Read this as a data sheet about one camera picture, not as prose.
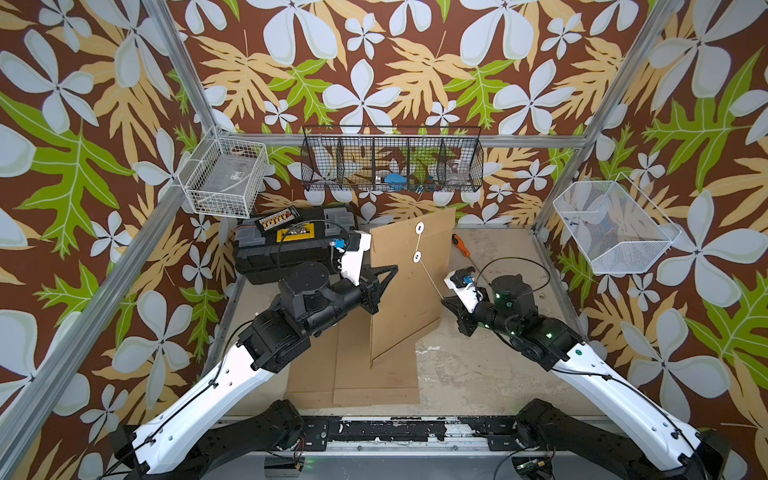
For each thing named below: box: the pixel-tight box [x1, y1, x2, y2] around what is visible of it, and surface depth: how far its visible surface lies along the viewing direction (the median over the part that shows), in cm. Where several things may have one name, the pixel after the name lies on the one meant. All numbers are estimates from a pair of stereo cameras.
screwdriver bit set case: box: [254, 205, 301, 231], surface depth 98 cm
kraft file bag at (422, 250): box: [370, 208, 455, 362], surface depth 61 cm
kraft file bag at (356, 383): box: [333, 309, 420, 407], surface depth 83 cm
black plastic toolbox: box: [232, 207, 357, 285], surface depth 95 cm
